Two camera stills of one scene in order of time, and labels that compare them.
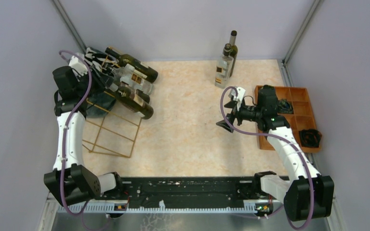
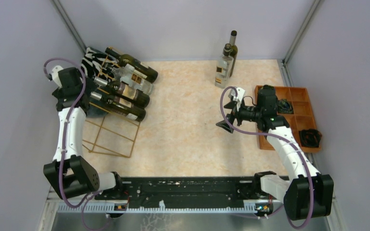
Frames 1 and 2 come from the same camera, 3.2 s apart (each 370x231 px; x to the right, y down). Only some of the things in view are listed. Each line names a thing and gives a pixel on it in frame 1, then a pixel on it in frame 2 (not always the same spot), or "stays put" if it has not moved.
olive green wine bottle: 128,99 to 119,106
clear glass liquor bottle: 128,74 stays put
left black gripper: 102,81 to 90,86
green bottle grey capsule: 232,44 stays put
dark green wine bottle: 148,73 stays put
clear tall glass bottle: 224,68 stays put
